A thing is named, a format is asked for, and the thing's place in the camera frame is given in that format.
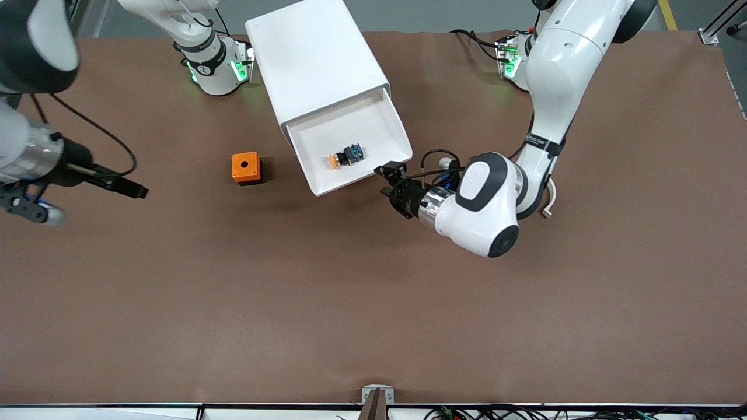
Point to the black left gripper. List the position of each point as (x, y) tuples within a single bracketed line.
[(407, 197)]

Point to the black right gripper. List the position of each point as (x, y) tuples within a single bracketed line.
[(77, 164)]

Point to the orange push button switch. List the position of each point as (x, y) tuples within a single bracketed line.
[(352, 154)]

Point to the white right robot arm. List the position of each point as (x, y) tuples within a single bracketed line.
[(210, 67)]

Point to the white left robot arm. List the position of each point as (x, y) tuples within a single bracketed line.
[(560, 58)]

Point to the brown table cover mat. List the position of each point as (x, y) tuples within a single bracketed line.
[(373, 303)]

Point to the orange button enclosure box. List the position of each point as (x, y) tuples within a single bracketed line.
[(245, 165)]

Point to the white curved plastic bracket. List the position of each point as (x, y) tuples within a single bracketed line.
[(547, 214)]

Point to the grey table edge mount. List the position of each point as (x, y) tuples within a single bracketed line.
[(377, 402)]

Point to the white table edge rail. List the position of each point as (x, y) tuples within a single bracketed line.
[(117, 413)]

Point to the aluminium frame corner bracket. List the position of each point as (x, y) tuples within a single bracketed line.
[(709, 37)]

